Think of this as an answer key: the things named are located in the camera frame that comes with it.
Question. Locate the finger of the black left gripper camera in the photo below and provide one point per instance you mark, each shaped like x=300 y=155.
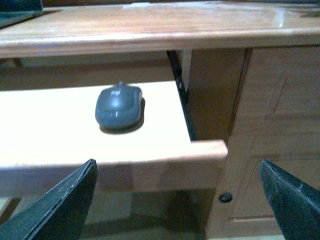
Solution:
x=60 y=214

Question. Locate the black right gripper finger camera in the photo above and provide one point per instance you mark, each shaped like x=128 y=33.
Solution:
x=295 y=204

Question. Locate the grey computer mouse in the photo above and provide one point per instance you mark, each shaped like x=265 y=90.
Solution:
x=119 y=106

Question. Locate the black round cabinet knob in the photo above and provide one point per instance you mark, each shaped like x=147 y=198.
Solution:
x=225 y=197

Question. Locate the wooden pull-out keyboard tray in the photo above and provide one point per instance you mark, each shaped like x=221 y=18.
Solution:
x=47 y=134

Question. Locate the wooden desk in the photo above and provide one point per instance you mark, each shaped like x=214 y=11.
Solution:
x=253 y=75

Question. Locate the dark laptop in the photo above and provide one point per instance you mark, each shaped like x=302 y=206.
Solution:
x=16 y=11

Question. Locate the black drawer slide rail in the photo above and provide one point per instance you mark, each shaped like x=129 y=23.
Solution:
x=182 y=92

